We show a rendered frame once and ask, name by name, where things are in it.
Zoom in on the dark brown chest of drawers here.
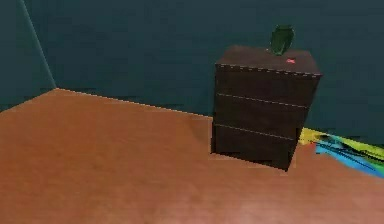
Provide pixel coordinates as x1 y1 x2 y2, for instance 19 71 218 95
210 45 323 172

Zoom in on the green vase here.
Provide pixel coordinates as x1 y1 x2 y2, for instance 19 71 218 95
269 24 296 57

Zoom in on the yellow blue green cloth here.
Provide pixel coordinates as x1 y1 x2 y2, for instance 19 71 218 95
297 127 384 179

